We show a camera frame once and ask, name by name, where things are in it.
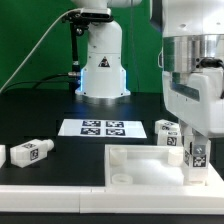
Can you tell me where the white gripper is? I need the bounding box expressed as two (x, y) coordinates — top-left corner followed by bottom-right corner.
(162, 68), (224, 147)

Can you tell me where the white square table top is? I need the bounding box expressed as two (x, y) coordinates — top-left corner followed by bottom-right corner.
(105, 145), (207, 187)

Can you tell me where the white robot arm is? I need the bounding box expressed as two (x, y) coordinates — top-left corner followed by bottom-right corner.
(71, 0), (224, 138)

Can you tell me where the paper sheet with markers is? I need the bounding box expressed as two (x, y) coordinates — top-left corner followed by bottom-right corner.
(58, 119), (146, 138)

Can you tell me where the white L-shaped fence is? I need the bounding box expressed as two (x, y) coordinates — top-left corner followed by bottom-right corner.
(0, 168), (224, 215)

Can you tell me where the white block left edge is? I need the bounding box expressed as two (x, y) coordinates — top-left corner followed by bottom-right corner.
(0, 145), (6, 168)

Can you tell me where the black camera stand pole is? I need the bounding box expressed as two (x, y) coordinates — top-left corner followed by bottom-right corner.
(70, 23), (81, 90)

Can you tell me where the black cable on table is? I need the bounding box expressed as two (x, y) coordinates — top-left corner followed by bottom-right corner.
(0, 73), (81, 96)

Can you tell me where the black camera on stand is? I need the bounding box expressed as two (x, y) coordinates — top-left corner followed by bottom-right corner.
(62, 8), (113, 22)

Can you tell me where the grey camera cable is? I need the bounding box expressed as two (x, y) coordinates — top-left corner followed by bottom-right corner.
(0, 7), (81, 94)

